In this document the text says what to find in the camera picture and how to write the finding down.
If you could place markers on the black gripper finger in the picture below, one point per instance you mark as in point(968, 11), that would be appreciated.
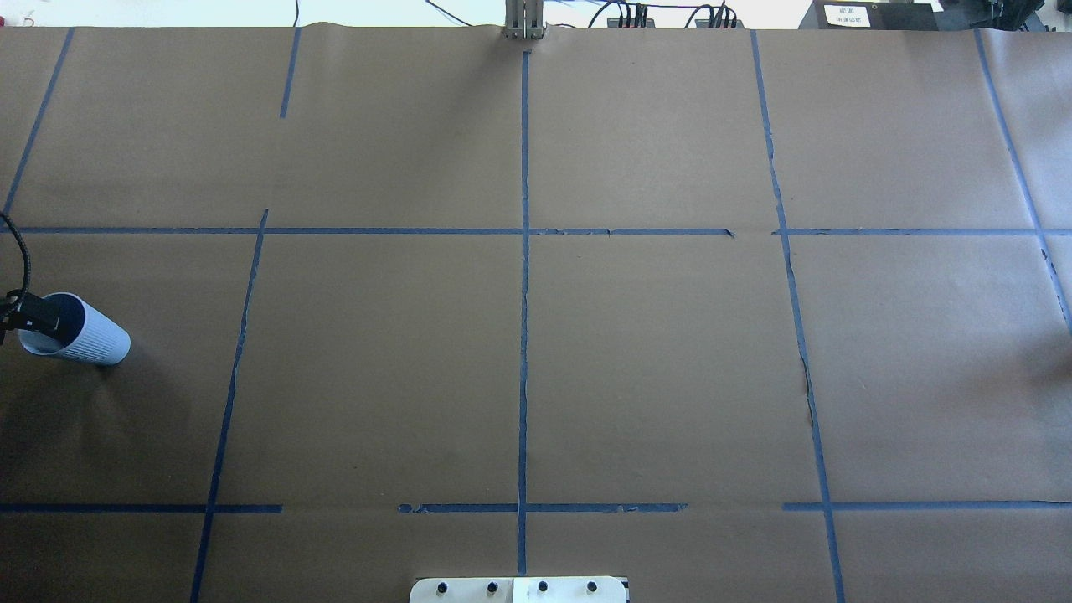
point(36, 314)

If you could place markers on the blue ribbed cup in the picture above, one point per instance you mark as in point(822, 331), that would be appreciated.
point(83, 334)

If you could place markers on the white pedestal base plate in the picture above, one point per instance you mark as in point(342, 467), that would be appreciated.
point(580, 588)

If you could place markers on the black box with label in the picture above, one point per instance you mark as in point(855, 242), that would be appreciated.
point(869, 15)

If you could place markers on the aluminium frame post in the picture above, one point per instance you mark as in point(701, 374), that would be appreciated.
point(524, 19)

